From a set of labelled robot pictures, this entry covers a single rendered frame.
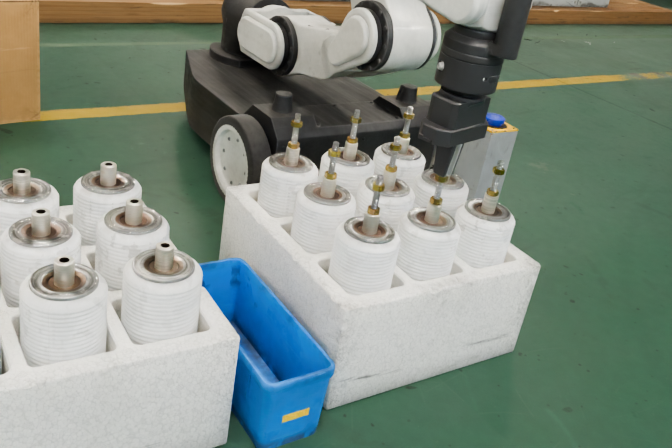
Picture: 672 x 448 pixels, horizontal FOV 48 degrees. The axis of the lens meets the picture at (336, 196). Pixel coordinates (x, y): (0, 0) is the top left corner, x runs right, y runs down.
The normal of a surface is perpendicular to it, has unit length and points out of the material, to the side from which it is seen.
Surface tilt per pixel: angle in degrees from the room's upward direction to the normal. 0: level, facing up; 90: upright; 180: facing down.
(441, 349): 90
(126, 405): 90
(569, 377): 0
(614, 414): 0
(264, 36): 90
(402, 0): 47
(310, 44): 90
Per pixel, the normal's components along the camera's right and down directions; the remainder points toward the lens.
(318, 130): 0.51, -0.30
